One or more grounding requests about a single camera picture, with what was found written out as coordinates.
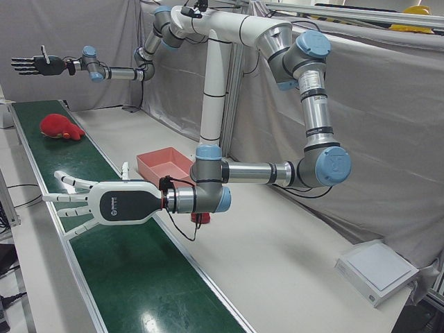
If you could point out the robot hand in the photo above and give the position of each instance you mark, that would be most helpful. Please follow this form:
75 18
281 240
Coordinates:
48 66
121 203

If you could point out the red plush toy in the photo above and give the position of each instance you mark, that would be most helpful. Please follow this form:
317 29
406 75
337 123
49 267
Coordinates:
57 126

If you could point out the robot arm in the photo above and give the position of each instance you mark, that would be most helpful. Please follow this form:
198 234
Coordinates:
249 173
121 73

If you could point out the pink plastic basket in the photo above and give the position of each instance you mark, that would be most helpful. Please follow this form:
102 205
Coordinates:
166 166

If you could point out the grey fabric curtain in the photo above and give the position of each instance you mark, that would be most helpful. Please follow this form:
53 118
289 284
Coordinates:
69 27
381 138

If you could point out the green belt conveyor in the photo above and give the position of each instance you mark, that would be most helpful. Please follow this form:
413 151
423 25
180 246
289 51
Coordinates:
114 249

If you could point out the red bell pepper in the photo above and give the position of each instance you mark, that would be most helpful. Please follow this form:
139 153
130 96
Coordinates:
204 218

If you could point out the aluminium table leg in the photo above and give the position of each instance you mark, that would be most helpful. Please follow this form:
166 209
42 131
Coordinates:
8 201

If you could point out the white robot torso column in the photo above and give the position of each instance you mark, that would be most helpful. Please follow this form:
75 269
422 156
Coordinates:
213 86

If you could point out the white flat box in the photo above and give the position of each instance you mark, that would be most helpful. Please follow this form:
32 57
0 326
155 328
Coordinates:
378 270

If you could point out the aluminium overhead beam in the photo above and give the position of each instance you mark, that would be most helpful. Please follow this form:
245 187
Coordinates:
347 12

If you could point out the yellow hard hat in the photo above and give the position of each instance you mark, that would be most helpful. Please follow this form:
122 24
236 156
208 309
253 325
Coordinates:
416 9
412 28

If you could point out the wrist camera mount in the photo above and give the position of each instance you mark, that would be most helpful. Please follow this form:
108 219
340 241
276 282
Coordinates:
71 66
166 184

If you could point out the aluminium frame upright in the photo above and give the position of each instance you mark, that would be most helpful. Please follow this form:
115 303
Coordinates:
234 104

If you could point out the black head camera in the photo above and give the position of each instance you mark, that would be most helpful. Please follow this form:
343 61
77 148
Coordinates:
194 9

